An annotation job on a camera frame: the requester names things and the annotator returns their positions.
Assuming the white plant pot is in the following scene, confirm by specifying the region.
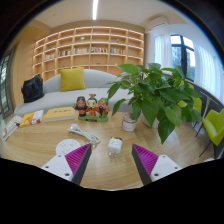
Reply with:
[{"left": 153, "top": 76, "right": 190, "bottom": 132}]
[{"left": 139, "top": 111, "right": 161, "bottom": 129}]

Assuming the white cube charger gold band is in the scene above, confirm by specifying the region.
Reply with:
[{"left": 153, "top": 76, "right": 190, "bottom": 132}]
[{"left": 107, "top": 135, "right": 123, "bottom": 157}]

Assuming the lime green chair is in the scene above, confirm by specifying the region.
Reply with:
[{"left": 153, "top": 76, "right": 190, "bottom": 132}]
[
  {"left": 191, "top": 95, "right": 204, "bottom": 114},
  {"left": 202, "top": 108, "right": 224, "bottom": 158}
]

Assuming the black bag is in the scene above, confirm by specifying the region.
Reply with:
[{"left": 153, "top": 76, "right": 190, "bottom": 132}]
[{"left": 20, "top": 73, "right": 45, "bottom": 104}]

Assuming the green leafy plant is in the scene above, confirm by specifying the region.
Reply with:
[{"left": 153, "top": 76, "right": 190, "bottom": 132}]
[{"left": 107, "top": 62, "right": 204, "bottom": 145}]

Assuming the yellow cushion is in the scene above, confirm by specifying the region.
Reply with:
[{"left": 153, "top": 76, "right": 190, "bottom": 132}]
[{"left": 59, "top": 67, "right": 87, "bottom": 93}]

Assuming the dark-framed window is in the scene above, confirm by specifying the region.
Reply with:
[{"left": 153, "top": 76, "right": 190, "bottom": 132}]
[{"left": 170, "top": 34, "right": 196, "bottom": 82}]

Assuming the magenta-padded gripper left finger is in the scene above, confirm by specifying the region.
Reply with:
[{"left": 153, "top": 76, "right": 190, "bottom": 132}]
[{"left": 40, "top": 143, "right": 93, "bottom": 186}]

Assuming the glass door with dark frame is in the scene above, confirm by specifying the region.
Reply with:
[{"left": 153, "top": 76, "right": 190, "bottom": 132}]
[{"left": 0, "top": 49, "right": 17, "bottom": 118}]

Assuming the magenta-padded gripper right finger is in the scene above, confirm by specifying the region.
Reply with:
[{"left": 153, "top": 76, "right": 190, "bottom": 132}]
[{"left": 131, "top": 143, "right": 183, "bottom": 186}]

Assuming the white power strip cable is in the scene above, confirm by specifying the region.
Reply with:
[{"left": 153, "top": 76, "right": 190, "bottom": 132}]
[{"left": 67, "top": 123, "right": 101, "bottom": 146}]

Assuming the wide white sheer curtain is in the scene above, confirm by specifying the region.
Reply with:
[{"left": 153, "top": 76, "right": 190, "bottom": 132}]
[{"left": 193, "top": 43, "right": 224, "bottom": 104}]

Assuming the white wall air conditioner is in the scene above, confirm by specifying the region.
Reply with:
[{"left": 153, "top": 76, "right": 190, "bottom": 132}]
[{"left": 146, "top": 15, "right": 168, "bottom": 30}]

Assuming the narrow white sheer curtain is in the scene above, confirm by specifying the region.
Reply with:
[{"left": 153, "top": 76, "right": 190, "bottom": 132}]
[{"left": 153, "top": 33, "right": 173, "bottom": 69}]

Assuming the yellow and white book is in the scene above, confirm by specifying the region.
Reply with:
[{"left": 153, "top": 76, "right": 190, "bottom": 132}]
[{"left": 19, "top": 109, "right": 45, "bottom": 128}]

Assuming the small white jar red print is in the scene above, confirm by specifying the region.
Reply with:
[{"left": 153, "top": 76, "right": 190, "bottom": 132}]
[{"left": 121, "top": 112, "right": 138, "bottom": 133}]

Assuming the long ceiling light strip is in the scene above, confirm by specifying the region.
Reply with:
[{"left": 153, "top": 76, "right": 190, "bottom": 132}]
[{"left": 92, "top": 0, "right": 100, "bottom": 21}]

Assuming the light grey curved sofa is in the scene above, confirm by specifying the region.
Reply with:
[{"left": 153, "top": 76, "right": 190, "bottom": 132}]
[{"left": 13, "top": 68, "right": 134, "bottom": 118}]

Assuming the wooden wall shelf unit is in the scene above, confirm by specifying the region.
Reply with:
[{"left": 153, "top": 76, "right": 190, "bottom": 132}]
[{"left": 32, "top": 25, "right": 145, "bottom": 82}]

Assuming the three-figure colourful figurine set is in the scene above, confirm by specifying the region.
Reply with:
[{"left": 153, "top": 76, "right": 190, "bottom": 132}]
[{"left": 73, "top": 93, "right": 111, "bottom": 123}]

